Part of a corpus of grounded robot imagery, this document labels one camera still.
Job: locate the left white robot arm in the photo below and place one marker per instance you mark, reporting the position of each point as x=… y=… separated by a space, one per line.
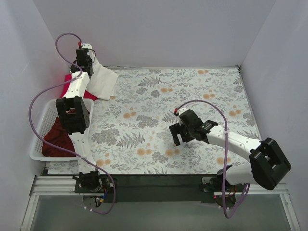
x=74 y=116

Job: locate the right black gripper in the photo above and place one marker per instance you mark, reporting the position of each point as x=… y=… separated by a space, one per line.
x=179 y=131

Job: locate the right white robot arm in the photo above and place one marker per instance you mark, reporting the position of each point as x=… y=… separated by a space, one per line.
x=267 y=165

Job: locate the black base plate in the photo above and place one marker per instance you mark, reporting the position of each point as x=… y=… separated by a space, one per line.
x=162 y=188

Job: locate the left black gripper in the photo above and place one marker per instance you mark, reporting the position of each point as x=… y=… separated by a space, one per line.
x=82 y=68

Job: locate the white t shirt red print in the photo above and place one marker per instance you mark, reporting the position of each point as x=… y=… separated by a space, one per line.
x=103 y=81

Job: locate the white plastic basket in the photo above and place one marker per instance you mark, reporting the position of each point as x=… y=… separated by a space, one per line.
x=45 y=124

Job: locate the floral table cloth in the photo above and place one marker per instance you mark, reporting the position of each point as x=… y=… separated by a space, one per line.
x=129 y=133

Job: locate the dark red t shirt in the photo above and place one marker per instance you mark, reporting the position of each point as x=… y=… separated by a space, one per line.
x=58 y=137

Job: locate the aluminium frame rail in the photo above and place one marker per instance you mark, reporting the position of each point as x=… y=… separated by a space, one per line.
x=53 y=185

